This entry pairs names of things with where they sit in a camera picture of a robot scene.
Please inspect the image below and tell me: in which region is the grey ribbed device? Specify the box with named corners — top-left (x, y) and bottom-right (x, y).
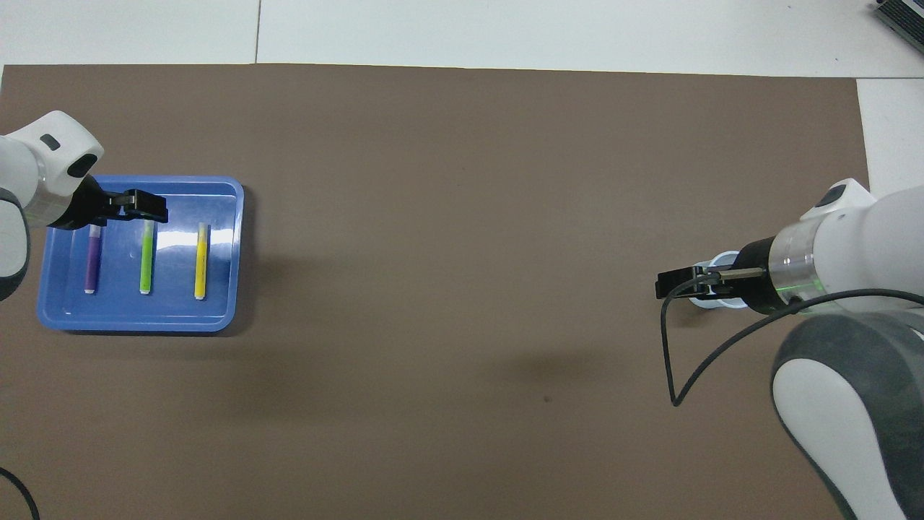
top-left (872, 0), bottom-right (924, 38)

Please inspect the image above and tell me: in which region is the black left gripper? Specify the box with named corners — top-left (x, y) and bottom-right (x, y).
top-left (66, 175), bottom-right (170, 230)

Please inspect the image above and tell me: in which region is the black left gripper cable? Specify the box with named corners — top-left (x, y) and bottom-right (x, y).
top-left (0, 466), bottom-right (41, 520)

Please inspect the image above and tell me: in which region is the blue plastic tray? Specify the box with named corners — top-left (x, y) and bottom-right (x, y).
top-left (36, 175), bottom-right (245, 333)

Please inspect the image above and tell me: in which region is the yellow highlighter pen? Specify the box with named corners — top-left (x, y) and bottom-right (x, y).
top-left (194, 222), bottom-right (210, 300)

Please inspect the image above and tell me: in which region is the green highlighter pen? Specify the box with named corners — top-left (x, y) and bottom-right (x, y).
top-left (139, 220), bottom-right (157, 295)

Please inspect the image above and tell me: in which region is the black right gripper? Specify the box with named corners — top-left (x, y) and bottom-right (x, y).
top-left (655, 237), bottom-right (777, 316)

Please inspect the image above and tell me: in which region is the purple highlighter pen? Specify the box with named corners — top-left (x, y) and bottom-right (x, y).
top-left (85, 224), bottom-right (103, 295)

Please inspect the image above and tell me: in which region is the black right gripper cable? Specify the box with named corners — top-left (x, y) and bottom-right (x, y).
top-left (661, 267), bottom-right (924, 407)

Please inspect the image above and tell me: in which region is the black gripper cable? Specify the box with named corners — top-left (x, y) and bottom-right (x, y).
top-left (661, 267), bottom-right (924, 407)
top-left (0, 466), bottom-right (41, 520)

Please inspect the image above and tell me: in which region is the clear plastic cup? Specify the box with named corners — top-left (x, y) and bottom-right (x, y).
top-left (688, 251), bottom-right (749, 311)

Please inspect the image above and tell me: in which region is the brown table mat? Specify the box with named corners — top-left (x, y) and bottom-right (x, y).
top-left (0, 64), bottom-right (909, 520)

